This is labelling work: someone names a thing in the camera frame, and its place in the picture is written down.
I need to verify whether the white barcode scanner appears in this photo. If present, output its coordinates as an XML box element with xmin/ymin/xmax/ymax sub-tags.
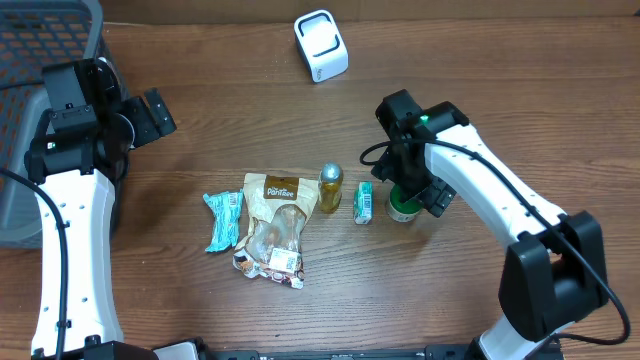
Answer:
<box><xmin>293</xmin><ymin>9</ymin><xmax>349</xmax><ymax>83</ymax></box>

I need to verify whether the brown pantree snack bag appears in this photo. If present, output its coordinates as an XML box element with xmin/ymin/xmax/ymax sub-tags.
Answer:
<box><xmin>232</xmin><ymin>173</ymin><xmax>319</xmax><ymax>289</ymax></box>

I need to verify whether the silver capped yellow drink bottle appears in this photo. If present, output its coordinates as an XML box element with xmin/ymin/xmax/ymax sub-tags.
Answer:
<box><xmin>318</xmin><ymin>162</ymin><xmax>344</xmax><ymax>213</ymax></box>

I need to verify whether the small green white carton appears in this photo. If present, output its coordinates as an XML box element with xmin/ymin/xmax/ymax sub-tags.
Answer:
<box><xmin>353</xmin><ymin>182</ymin><xmax>374</xmax><ymax>225</ymax></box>

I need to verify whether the green lidded jar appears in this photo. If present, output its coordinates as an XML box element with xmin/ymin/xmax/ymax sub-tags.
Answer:
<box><xmin>385</xmin><ymin>184</ymin><xmax>423</xmax><ymax>223</ymax></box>

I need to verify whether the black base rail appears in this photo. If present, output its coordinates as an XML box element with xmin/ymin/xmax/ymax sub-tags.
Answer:
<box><xmin>82</xmin><ymin>338</ymin><xmax>484</xmax><ymax>360</ymax></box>

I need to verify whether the dark grey plastic basket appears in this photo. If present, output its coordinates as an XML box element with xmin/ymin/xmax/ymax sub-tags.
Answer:
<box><xmin>0</xmin><ymin>0</ymin><xmax>131</xmax><ymax>250</ymax></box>

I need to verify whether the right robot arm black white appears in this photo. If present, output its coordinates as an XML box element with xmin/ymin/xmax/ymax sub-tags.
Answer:
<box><xmin>371</xmin><ymin>90</ymin><xmax>609</xmax><ymax>359</ymax></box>

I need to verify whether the teal snack wrapper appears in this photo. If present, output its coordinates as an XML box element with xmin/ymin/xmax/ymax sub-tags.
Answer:
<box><xmin>203</xmin><ymin>190</ymin><xmax>244</xmax><ymax>253</ymax></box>

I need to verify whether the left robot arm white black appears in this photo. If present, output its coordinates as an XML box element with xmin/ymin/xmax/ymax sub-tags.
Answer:
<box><xmin>24</xmin><ymin>57</ymin><xmax>177</xmax><ymax>359</ymax></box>

